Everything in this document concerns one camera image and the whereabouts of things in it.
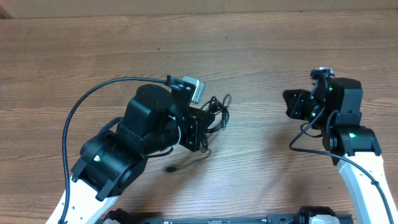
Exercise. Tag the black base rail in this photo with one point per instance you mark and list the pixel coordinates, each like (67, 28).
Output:
(309, 214)

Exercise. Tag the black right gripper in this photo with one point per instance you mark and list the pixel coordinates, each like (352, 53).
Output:
(294, 100)

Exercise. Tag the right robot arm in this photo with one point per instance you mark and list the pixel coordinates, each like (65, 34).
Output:
(333, 107)

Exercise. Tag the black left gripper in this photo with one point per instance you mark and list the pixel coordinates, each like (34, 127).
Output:
(195, 123)

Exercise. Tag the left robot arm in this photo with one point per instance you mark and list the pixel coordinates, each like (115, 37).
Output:
(155, 121)

